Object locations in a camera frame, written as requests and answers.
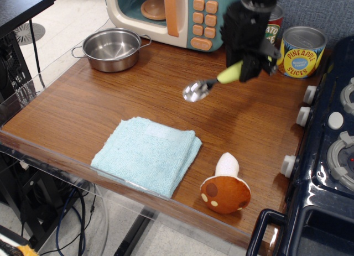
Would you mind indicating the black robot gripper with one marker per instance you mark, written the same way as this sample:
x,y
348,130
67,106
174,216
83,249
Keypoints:
x,y
243,32

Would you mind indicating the plush brown mushroom toy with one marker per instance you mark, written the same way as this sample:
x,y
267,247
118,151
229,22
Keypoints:
x,y
225,192

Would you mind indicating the light blue folded towel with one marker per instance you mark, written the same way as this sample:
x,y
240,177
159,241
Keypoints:
x,y
147,155

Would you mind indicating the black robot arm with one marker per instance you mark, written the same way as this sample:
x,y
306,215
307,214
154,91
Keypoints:
x,y
243,34

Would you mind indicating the pineapple slices can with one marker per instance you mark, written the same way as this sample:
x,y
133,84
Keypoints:
x,y
301,51

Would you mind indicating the clear acrylic table guard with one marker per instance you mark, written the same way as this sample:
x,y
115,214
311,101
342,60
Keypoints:
x,y
68,123

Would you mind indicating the small steel pot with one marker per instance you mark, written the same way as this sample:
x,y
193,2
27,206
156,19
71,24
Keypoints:
x,y
113,49

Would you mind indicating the yellow handled metal spoon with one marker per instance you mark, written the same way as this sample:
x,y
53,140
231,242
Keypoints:
x,y
200,89

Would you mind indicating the yellow plush object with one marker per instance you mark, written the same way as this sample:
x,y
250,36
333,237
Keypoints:
x,y
20,250

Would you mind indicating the black table leg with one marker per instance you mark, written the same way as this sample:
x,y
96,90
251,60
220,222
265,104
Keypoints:
x,y
136,231

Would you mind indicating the teal toy microwave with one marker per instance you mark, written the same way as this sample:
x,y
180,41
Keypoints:
x,y
191,24

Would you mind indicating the tomato sauce can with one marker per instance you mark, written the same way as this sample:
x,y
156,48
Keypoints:
x,y
274,24

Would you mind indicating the black side desk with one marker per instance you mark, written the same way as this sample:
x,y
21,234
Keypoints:
x,y
16,12

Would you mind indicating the dark blue toy stove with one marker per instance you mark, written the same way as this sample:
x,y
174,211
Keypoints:
x,y
318,219

